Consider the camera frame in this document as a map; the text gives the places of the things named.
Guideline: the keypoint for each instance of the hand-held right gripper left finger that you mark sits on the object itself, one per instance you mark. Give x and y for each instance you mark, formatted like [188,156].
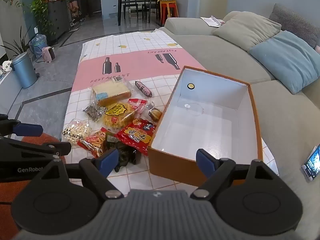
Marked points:
[108,158]

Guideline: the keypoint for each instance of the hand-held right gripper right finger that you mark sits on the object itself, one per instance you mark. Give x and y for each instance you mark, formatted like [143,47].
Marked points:
[205,160]

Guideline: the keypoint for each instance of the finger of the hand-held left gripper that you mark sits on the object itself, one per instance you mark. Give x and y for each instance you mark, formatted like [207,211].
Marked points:
[30,150]
[27,129]

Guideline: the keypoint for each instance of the dark green snack packet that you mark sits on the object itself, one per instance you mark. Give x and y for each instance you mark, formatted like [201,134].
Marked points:
[125,152]

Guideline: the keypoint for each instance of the red stick snack packet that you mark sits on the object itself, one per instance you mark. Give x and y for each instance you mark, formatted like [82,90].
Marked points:
[93,141]

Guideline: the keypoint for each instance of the orange cardboard box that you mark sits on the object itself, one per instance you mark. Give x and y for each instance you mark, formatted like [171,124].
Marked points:
[172,163]

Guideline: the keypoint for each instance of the red snack bag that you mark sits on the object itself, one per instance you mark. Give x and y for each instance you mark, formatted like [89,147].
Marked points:
[136,136]

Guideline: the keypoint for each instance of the yellow round biscuit packet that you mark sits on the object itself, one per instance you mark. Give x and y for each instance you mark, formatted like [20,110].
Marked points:
[115,120]

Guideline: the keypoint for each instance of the popcorn packet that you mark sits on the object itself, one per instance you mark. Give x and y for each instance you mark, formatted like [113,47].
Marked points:
[77,130]

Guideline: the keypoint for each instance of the dark seeds packet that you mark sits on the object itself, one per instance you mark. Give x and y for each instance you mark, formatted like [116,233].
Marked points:
[93,112]

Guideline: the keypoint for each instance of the red wafer packet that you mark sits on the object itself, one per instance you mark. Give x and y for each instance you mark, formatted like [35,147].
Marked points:
[137,102]

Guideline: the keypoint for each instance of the small bun packet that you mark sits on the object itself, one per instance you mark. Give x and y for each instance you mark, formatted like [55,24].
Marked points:
[155,113]

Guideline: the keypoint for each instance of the sliced bread packet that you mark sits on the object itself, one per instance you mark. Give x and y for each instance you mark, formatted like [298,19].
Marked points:
[110,90]

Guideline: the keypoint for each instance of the dark red sausage packet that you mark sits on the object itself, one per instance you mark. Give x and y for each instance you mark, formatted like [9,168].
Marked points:
[143,88]

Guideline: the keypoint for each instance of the orange furry cushion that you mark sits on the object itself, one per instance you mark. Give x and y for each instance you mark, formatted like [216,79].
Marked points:
[7,197]

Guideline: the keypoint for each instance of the pale low cabinet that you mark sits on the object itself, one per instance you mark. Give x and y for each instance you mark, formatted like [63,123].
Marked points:
[6,78]

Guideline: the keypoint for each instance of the blue trash can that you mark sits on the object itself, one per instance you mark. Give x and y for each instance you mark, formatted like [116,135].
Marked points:
[23,71]

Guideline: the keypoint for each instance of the small white object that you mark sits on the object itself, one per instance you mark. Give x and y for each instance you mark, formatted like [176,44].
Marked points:
[6,65]

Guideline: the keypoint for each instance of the pink heater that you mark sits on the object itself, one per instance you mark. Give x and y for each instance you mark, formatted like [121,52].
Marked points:
[49,54]

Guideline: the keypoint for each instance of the long-leaf potted plant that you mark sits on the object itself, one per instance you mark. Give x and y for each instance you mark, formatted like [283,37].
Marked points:
[17,46]

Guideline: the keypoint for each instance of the blue water bottle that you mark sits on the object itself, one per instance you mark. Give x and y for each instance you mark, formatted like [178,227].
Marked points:
[38,43]

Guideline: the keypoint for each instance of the pink and white printed tablecloth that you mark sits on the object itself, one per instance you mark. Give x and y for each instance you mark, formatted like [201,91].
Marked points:
[140,60]

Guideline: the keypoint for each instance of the smartphone on stand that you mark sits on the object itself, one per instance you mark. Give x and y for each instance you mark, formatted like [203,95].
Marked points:
[313,162]

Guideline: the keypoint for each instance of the dark cabinet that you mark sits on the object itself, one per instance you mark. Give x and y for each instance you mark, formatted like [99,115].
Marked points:
[58,20]

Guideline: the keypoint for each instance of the green leafy plant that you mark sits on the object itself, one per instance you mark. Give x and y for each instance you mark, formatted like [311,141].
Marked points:
[41,7]

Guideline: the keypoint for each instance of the shoe rack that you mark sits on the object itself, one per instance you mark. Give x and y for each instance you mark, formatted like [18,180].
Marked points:
[75,10]

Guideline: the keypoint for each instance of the blue cushion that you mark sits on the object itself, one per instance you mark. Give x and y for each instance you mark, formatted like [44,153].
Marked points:
[285,55]

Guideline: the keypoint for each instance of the beige cushion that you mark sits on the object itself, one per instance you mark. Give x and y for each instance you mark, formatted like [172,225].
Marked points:
[247,28]

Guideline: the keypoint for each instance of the white papers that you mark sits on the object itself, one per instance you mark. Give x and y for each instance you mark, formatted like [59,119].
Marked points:
[212,21]

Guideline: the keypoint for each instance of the black dining chair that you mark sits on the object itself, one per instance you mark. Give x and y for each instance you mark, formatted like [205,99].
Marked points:
[150,6]
[131,6]

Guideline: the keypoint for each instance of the orange plastic stool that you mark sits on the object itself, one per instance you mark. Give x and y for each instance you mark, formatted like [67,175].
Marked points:
[168,7]

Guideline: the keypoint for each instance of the grey cushion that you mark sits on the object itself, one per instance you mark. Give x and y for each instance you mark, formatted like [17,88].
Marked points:
[295,20]

